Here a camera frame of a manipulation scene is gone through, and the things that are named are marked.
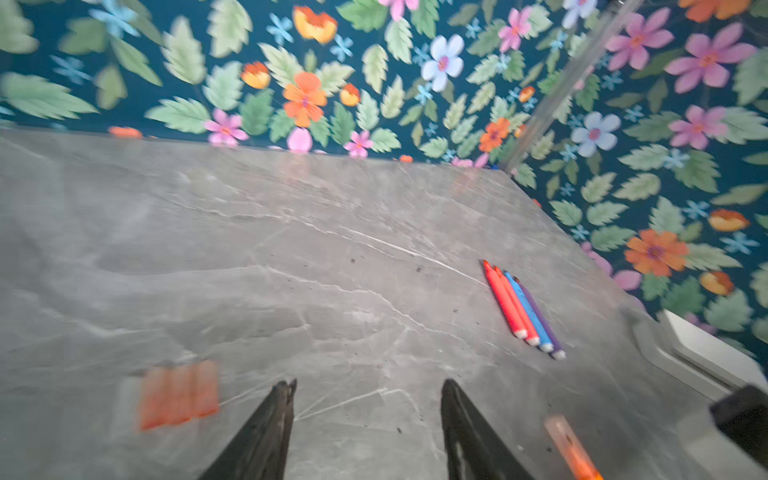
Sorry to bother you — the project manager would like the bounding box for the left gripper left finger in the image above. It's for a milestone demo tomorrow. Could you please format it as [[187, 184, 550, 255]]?
[[199, 379, 297, 480]]

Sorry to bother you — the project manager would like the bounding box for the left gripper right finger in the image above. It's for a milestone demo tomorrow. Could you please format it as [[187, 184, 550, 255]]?
[[440, 379, 533, 480]]

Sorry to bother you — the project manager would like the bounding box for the blue highlighter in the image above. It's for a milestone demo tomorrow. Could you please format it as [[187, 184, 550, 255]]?
[[503, 271, 554, 353]]

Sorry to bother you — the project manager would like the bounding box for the purple highlighter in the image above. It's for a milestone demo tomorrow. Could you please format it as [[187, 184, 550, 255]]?
[[515, 277, 566, 361]]

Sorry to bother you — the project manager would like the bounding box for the pink highlighter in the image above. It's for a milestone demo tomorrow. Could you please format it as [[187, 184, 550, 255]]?
[[481, 260, 528, 339], [494, 266, 540, 347]]

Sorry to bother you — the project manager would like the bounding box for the translucent white cap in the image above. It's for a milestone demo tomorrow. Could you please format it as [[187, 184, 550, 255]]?
[[113, 375, 142, 433]]

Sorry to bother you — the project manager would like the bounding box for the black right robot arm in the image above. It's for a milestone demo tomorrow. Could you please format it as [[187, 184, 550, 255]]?
[[709, 384, 767, 469]]

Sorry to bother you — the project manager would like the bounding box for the white box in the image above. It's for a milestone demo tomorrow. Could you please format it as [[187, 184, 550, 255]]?
[[632, 310, 767, 401]]

